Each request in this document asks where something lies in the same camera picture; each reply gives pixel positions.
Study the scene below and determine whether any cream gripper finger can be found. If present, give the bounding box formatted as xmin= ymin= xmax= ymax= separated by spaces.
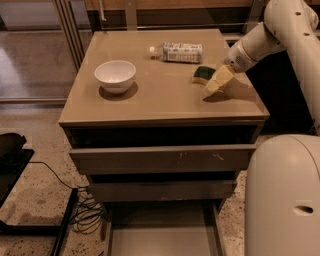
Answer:
xmin=204 ymin=80 xmax=221 ymax=96
xmin=214 ymin=65 xmax=235 ymax=87

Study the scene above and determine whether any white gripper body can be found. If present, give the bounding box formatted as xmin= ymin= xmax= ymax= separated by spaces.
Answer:
xmin=224 ymin=41 xmax=256 ymax=73

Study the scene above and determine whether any green and yellow sponge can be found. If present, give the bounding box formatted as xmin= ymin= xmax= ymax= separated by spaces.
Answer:
xmin=192 ymin=66 xmax=216 ymax=85

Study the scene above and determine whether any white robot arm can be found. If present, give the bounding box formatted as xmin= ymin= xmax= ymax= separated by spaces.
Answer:
xmin=205 ymin=0 xmax=320 ymax=133

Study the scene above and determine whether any grey drawer cabinet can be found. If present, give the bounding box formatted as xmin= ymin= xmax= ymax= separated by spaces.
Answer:
xmin=58 ymin=28 xmax=270 ymax=214

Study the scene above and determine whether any grey top drawer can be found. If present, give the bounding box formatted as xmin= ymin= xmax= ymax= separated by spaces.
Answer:
xmin=70 ymin=144 xmax=256 ymax=175

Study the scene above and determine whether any grey drawer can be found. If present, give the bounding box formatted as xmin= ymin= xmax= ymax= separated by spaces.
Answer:
xmin=103 ymin=201 xmax=227 ymax=256
xmin=70 ymin=144 xmax=256 ymax=175
xmin=89 ymin=180 xmax=237 ymax=202

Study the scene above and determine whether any grey bottom drawer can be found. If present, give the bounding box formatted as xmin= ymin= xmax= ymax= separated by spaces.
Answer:
xmin=103 ymin=201 xmax=227 ymax=256

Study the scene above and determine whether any grey middle drawer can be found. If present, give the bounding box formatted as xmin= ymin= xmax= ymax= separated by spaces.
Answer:
xmin=89 ymin=180 xmax=237 ymax=202

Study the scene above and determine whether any clear labelled plastic bottle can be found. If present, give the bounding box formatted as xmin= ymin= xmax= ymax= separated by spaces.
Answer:
xmin=149 ymin=42 xmax=203 ymax=64

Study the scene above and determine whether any white ceramic bowl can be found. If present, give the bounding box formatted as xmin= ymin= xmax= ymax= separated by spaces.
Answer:
xmin=94 ymin=60 xmax=136 ymax=94

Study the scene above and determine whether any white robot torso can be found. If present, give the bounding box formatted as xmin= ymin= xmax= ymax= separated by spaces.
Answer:
xmin=245 ymin=135 xmax=320 ymax=256

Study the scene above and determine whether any black stand base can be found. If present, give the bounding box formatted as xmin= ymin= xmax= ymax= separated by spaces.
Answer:
xmin=0 ymin=132 xmax=79 ymax=256

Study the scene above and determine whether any metal railing frame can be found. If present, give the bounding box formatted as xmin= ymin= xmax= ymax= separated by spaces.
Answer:
xmin=53 ymin=0 xmax=320 ymax=73

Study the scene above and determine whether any blue cable bundle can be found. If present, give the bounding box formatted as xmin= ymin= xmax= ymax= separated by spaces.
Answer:
xmin=69 ymin=186 xmax=108 ymax=235

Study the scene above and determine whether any black cable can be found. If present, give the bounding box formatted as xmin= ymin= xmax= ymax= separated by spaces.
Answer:
xmin=28 ymin=161 xmax=79 ymax=191

